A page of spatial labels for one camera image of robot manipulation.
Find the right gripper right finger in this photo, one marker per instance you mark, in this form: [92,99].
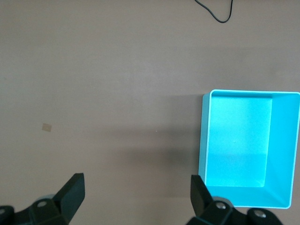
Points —
[201,199]

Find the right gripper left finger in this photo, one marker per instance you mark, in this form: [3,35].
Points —
[68,197]

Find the turquoise plastic bin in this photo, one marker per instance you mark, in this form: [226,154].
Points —
[239,145]

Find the square brown tape patch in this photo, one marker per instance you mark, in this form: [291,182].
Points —
[47,127]

